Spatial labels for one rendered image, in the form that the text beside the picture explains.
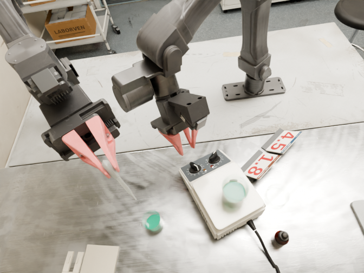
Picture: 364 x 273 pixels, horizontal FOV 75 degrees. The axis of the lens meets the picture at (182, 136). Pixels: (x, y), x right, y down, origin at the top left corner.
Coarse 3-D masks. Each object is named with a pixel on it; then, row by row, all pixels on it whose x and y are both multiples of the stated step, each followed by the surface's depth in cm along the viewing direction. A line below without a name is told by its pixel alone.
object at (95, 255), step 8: (88, 248) 57; (96, 248) 57; (104, 248) 56; (112, 248) 56; (72, 256) 45; (80, 256) 45; (88, 256) 56; (96, 256) 56; (104, 256) 55; (112, 256) 55; (64, 264) 44; (80, 264) 44; (88, 264) 55; (96, 264) 55; (104, 264) 54; (112, 264) 54; (64, 272) 44; (72, 272) 44; (80, 272) 54; (88, 272) 54; (96, 272) 54; (104, 272) 54; (112, 272) 53
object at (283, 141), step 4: (284, 132) 68; (288, 132) 67; (292, 132) 66; (296, 132) 65; (280, 136) 68; (284, 136) 67; (288, 136) 66; (292, 136) 65; (276, 140) 67; (280, 140) 66; (284, 140) 65; (288, 140) 64; (276, 144) 66; (280, 144) 65; (284, 144) 64; (272, 148) 65; (276, 148) 64; (280, 148) 63
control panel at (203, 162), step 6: (216, 150) 65; (204, 156) 64; (222, 156) 62; (198, 162) 63; (204, 162) 62; (222, 162) 59; (228, 162) 59; (186, 168) 62; (210, 168) 59; (216, 168) 58; (186, 174) 60; (192, 174) 59; (198, 174) 58; (204, 174) 58; (192, 180) 57
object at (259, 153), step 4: (256, 152) 66; (260, 152) 66; (252, 156) 66; (256, 156) 66; (260, 156) 65; (280, 156) 61; (248, 160) 65; (252, 160) 65; (256, 160) 65; (276, 160) 60; (244, 164) 65; (248, 164) 65; (252, 164) 64; (272, 164) 60; (244, 168) 64; (248, 168) 64; (268, 168) 59; (244, 172) 63; (248, 176) 63; (252, 176) 60; (252, 180) 62
